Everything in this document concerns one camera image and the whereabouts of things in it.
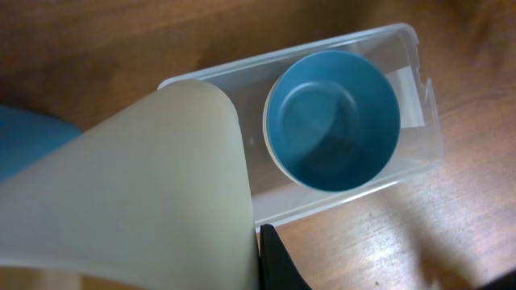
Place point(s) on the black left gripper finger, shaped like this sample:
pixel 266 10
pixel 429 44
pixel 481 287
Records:
pixel 277 269

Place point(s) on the cream bowl back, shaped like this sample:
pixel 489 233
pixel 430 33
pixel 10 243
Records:
pixel 267 141

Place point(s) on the cream cup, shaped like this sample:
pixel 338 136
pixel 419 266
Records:
pixel 156 196

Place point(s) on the blue bowl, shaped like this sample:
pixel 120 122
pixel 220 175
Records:
pixel 334 121

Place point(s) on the blue cup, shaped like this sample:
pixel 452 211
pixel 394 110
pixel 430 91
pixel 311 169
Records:
pixel 26 137

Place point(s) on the clear plastic container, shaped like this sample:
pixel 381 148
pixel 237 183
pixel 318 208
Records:
pixel 276 199

